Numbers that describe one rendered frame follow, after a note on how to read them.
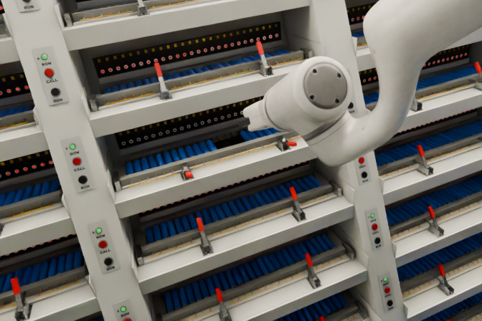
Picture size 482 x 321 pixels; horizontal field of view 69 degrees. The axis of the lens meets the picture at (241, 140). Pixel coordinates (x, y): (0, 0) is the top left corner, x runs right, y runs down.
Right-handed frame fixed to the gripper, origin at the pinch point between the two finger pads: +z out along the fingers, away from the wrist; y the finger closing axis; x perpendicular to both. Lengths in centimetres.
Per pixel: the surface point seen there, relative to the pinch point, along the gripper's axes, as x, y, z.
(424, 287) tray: 64, -47, 30
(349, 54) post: -11.9, -32.7, 11.9
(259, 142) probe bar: 4.4, -3.3, 18.4
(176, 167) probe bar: 4.7, 19.6, 17.9
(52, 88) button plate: -18.9, 40.6, 8.5
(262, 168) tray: 11.2, -1.6, 15.8
